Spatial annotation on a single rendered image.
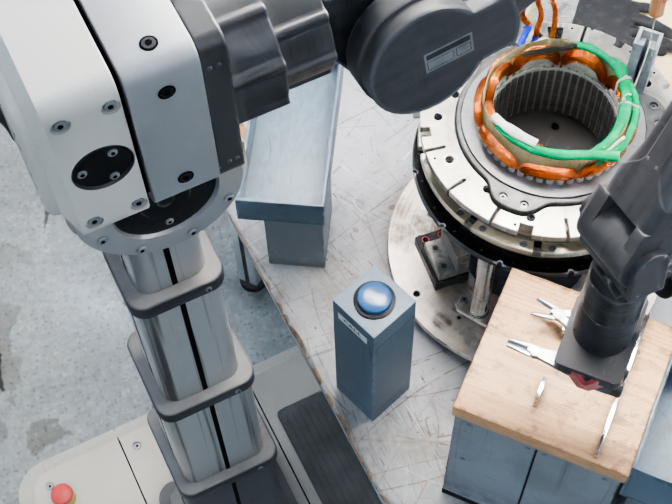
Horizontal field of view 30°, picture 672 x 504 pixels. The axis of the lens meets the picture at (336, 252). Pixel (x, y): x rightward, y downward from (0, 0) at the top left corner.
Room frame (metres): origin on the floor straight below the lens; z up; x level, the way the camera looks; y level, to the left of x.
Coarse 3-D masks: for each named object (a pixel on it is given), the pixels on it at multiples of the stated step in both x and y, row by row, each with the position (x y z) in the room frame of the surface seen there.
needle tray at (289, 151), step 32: (320, 96) 0.99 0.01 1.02; (256, 128) 0.94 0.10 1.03; (288, 128) 0.94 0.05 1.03; (320, 128) 0.94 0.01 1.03; (256, 160) 0.89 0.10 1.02; (288, 160) 0.89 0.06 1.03; (320, 160) 0.89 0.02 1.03; (256, 192) 0.84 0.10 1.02; (288, 192) 0.84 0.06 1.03; (320, 192) 0.84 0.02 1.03; (288, 224) 0.87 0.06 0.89; (320, 224) 0.79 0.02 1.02; (288, 256) 0.87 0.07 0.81; (320, 256) 0.87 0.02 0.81
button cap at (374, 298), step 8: (360, 288) 0.69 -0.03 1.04; (368, 288) 0.69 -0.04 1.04; (376, 288) 0.69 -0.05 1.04; (384, 288) 0.69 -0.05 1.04; (360, 296) 0.68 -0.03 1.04; (368, 296) 0.68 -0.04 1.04; (376, 296) 0.68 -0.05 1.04; (384, 296) 0.68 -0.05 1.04; (360, 304) 0.67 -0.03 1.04; (368, 304) 0.67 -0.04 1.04; (376, 304) 0.67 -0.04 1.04; (384, 304) 0.67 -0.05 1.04; (368, 312) 0.66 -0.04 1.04; (376, 312) 0.66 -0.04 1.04
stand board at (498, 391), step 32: (512, 288) 0.67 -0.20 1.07; (544, 288) 0.67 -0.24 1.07; (512, 320) 0.63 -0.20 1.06; (544, 320) 0.63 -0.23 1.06; (480, 352) 0.59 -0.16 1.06; (512, 352) 0.59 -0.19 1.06; (640, 352) 0.59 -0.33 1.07; (480, 384) 0.56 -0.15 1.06; (512, 384) 0.55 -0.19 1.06; (640, 384) 0.55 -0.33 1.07; (480, 416) 0.52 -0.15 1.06; (512, 416) 0.52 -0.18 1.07; (544, 416) 0.51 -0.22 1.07; (576, 416) 0.51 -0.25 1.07; (640, 416) 0.51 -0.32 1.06; (544, 448) 0.48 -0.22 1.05; (576, 448) 0.48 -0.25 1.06; (608, 448) 0.48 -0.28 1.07
